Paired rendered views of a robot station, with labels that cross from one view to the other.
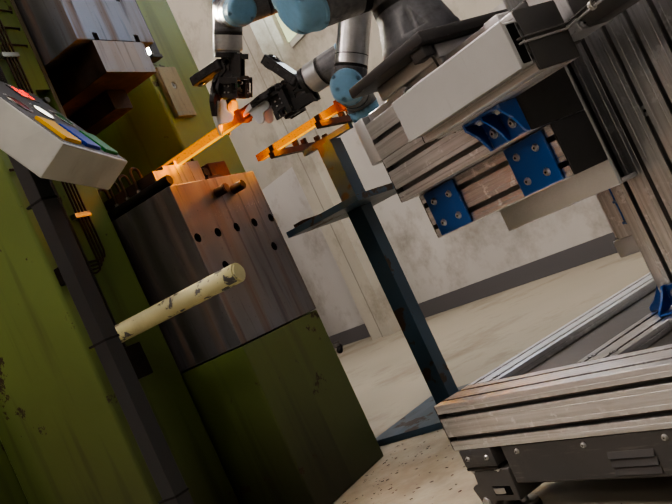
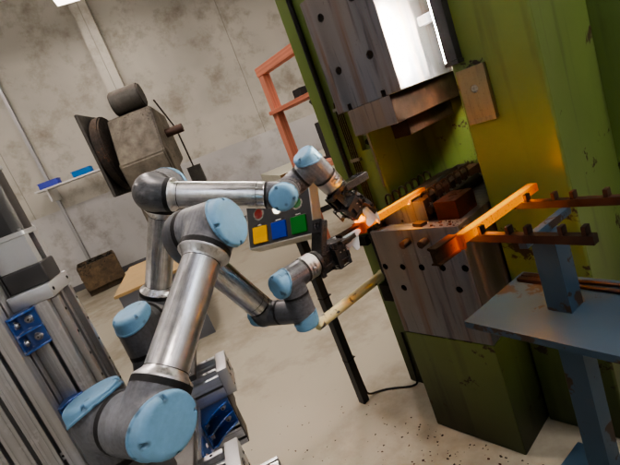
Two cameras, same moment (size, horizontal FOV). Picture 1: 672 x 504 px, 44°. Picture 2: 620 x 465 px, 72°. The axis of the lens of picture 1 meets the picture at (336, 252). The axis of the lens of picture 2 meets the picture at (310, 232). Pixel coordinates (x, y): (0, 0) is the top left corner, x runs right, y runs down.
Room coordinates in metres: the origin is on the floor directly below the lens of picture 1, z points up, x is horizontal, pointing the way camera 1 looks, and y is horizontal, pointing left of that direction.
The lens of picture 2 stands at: (2.50, -1.22, 1.36)
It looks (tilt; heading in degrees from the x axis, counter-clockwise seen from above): 13 degrees down; 113
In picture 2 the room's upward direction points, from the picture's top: 21 degrees counter-clockwise
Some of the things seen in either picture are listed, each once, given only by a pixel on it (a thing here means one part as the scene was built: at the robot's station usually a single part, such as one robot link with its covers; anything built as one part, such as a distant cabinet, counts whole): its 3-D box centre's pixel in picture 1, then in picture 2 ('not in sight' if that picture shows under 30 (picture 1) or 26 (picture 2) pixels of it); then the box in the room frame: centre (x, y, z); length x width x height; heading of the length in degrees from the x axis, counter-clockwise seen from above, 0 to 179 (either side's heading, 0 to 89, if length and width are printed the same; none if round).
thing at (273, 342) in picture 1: (244, 432); (494, 348); (2.40, 0.46, 0.23); 0.56 x 0.38 x 0.47; 59
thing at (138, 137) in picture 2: not in sight; (161, 182); (-1.75, 4.19, 1.39); 1.46 x 1.25 x 2.78; 121
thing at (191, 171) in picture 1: (130, 206); (433, 192); (2.34, 0.48, 0.96); 0.42 x 0.20 x 0.09; 59
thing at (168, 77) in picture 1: (175, 92); (477, 94); (2.57, 0.25, 1.27); 0.09 x 0.02 x 0.17; 149
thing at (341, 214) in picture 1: (357, 204); (566, 309); (2.63, -0.13, 0.71); 0.40 x 0.30 x 0.02; 142
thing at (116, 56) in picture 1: (78, 93); (406, 102); (2.34, 0.48, 1.32); 0.42 x 0.20 x 0.10; 59
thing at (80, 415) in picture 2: not in sight; (106, 418); (1.75, -0.71, 0.98); 0.13 x 0.12 x 0.14; 170
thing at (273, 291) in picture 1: (178, 287); (465, 251); (2.40, 0.46, 0.69); 0.56 x 0.38 x 0.45; 59
